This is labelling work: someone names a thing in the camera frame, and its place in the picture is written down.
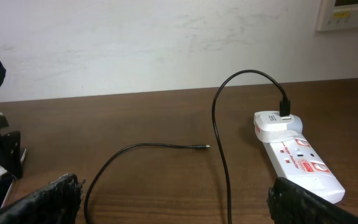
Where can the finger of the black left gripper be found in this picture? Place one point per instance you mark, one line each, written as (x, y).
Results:
(10, 150)

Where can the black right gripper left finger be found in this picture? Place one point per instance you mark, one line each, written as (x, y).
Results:
(57, 202)

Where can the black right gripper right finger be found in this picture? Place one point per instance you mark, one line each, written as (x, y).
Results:
(290, 203)

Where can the white USB charger plug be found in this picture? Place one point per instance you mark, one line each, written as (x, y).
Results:
(271, 127)

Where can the white surge protector power strip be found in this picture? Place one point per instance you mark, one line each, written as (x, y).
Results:
(293, 158)

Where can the white wall control panel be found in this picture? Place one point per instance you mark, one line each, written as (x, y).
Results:
(337, 15)

